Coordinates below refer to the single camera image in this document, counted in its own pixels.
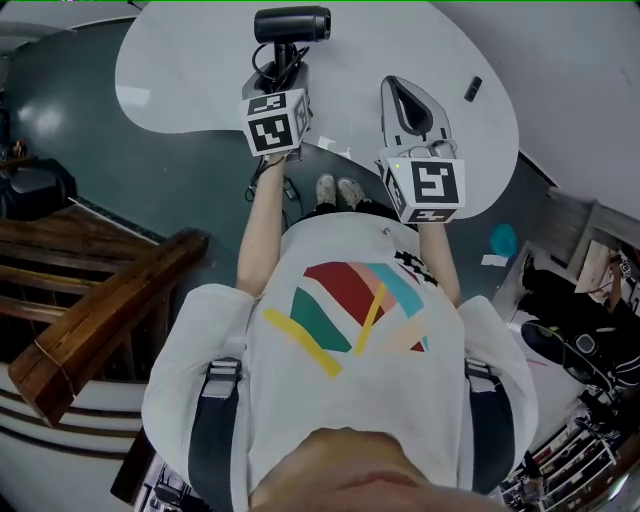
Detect black hair dryer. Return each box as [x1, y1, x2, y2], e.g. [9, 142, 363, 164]
[246, 5, 333, 224]

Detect person's shoe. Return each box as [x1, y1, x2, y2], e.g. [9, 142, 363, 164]
[315, 173, 338, 207]
[337, 176, 372, 212]

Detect black backpack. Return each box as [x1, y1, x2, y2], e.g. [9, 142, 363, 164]
[519, 318, 640, 396]

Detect person's right forearm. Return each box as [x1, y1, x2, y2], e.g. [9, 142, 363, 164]
[417, 220, 464, 309]

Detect teal plastic bag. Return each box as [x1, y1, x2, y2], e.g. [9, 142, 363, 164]
[489, 222, 518, 259]

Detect white kidney-shaped table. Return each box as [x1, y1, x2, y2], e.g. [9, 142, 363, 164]
[114, 0, 520, 222]

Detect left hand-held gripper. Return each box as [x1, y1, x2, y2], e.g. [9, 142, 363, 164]
[241, 61, 314, 162]

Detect person's left shoe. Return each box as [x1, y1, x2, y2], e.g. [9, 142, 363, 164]
[315, 173, 338, 207]

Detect white shoe rack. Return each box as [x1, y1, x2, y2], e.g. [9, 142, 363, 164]
[499, 418, 621, 512]

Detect pink paper bag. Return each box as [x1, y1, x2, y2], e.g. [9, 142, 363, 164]
[574, 238, 624, 296]

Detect black jacket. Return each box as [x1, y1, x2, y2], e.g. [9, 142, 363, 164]
[521, 252, 621, 321]

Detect person's right shoe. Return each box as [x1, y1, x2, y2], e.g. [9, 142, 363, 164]
[337, 176, 372, 212]

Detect grey shelf unit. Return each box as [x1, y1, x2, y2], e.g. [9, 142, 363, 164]
[546, 185, 640, 281]

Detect black rounded bin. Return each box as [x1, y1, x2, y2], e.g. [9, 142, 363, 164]
[0, 158, 79, 222]

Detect person's left forearm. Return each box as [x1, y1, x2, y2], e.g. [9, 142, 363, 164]
[235, 155, 291, 297]

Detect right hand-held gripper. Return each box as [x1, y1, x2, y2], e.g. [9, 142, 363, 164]
[374, 74, 468, 226]

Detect person's face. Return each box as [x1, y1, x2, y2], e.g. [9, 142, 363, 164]
[247, 425, 437, 512]

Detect wooden stair railing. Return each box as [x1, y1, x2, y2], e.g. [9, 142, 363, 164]
[0, 202, 211, 506]

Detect black trousers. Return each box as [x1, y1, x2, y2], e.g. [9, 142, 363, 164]
[298, 197, 404, 227]

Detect dark backpack strap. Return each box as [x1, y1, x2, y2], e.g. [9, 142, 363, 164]
[187, 356, 245, 501]
[463, 357, 517, 497]

